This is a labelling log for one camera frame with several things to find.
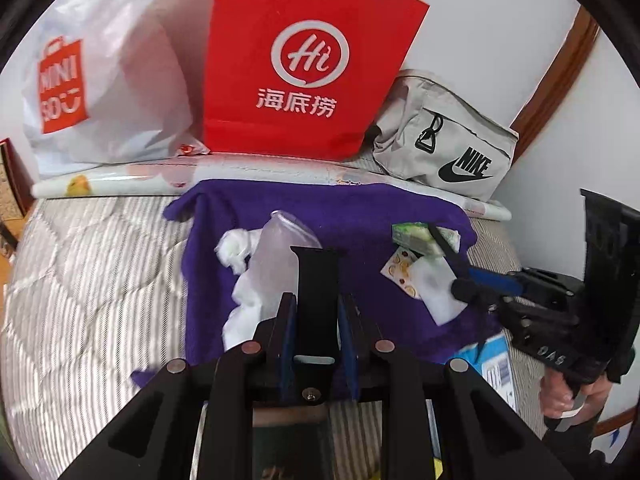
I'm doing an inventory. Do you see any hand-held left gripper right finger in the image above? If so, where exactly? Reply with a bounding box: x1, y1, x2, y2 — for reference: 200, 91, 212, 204
337, 292, 576, 480

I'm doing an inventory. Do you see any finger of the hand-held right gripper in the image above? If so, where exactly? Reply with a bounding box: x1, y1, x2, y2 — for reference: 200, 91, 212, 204
426, 224, 581, 306
449, 279, 531, 321

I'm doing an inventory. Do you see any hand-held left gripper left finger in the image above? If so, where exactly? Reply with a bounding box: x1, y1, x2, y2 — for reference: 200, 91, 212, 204
60, 292, 299, 480

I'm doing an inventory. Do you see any white packet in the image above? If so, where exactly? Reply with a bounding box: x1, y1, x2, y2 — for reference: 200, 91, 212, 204
407, 255, 473, 326

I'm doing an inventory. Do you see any black watch strap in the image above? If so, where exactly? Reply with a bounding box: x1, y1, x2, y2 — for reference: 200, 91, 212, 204
290, 246, 347, 406

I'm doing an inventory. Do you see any green tissue packet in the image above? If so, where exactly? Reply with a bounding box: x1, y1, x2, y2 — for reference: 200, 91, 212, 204
391, 222, 461, 258

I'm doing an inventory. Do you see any person's right forearm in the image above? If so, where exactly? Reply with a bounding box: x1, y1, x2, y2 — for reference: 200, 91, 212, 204
542, 407, 640, 480

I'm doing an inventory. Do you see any person's right hand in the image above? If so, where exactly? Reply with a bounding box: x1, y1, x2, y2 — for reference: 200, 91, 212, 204
542, 367, 608, 421

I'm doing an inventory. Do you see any white folded cloth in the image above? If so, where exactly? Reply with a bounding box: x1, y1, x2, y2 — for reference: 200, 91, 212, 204
222, 270, 281, 351

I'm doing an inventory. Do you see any blue and white box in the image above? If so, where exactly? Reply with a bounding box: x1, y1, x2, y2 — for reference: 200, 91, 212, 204
457, 332, 516, 411

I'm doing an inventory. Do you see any small patterned packet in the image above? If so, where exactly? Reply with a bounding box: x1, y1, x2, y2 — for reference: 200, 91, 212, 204
380, 247, 426, 298

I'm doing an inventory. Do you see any clear plastic bag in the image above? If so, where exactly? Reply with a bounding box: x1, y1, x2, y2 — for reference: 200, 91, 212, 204
247, 210, 323, 321

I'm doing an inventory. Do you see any white crumpled tissue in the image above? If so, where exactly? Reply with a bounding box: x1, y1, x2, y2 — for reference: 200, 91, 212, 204
215, 227, 266, 273

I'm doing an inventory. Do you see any purple towel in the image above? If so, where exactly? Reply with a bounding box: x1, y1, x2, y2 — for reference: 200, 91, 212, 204
131, 180, 506, 396

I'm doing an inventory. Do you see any grey waist bag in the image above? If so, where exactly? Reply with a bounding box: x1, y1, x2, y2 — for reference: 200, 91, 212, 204
371, 69, 520, 202

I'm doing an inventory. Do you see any rolled printed sheet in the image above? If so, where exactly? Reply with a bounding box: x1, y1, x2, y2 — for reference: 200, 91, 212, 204
31, 155, 513, 221

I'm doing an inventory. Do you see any striped quilt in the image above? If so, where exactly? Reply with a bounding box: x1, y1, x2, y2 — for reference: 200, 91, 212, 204
0, 157, 551, 480

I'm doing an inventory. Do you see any red paper bag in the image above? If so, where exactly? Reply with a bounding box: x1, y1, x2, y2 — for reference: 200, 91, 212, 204
201, 0, 431, 163

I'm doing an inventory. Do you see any white plastic shopping bag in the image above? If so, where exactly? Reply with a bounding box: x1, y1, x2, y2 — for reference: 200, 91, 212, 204
20, 0, 211, 176

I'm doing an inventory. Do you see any red patterned book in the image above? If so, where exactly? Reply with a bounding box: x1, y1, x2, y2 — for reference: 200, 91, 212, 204
0, 137, 36, 218

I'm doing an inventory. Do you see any wooden door frame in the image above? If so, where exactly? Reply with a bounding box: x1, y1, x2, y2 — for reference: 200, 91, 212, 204
510, 7, 601, 161

